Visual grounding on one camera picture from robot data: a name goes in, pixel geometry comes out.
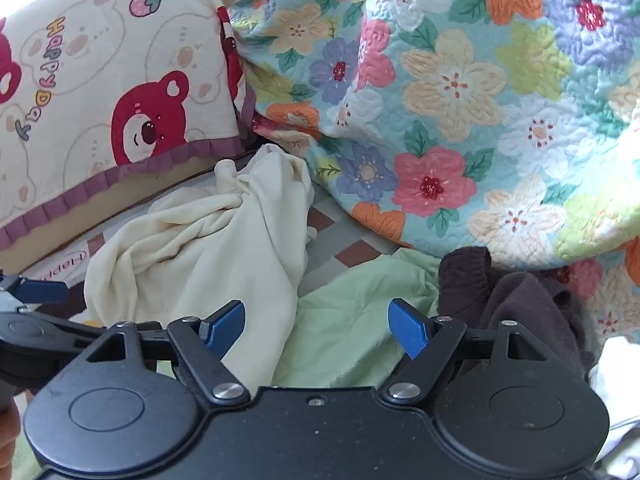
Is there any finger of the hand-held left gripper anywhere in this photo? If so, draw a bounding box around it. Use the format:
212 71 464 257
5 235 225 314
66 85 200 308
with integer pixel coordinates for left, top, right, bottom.
0 272 69 306

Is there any dark brown garment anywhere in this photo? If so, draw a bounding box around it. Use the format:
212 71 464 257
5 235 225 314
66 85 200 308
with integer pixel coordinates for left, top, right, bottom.
437 246 608 381

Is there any floral quilt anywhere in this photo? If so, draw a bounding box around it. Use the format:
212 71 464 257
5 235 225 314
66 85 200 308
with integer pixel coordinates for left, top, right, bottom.
190 0 640 361

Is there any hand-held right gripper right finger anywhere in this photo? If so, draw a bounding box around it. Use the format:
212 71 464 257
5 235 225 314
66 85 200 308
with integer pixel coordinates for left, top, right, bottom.
380 298 551 403

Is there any white pink-print cloth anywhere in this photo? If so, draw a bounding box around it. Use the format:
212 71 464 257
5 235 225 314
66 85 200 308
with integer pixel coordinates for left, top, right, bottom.
20 242 101 291

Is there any cream bear print cover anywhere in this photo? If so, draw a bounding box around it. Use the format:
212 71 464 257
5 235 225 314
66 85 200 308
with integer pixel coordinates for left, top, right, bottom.
0 0 251 251

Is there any light green garment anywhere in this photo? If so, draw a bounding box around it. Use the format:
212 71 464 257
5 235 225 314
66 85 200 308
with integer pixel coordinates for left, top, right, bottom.
272 250 443 390

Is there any person's left forearm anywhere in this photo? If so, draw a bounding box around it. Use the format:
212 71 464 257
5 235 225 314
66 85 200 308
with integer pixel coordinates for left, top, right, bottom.
0 400 22 480

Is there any white fluffy towel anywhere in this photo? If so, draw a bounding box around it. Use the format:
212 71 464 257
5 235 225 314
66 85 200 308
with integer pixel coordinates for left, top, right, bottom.
84 143 318 388

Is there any white garment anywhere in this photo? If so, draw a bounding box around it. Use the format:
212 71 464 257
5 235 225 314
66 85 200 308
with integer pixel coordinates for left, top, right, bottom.
587 335 640 480

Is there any beige upholstered headboard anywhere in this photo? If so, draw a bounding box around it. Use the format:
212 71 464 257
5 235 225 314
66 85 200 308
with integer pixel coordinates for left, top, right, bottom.
0 147 256 273

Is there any checked bed sheet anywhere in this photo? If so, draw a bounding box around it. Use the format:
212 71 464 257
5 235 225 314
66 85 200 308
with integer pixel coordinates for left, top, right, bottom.
295 195 401 286

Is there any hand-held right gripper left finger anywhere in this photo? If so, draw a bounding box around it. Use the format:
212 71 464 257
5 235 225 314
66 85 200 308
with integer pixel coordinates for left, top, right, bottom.
85 300 251 403

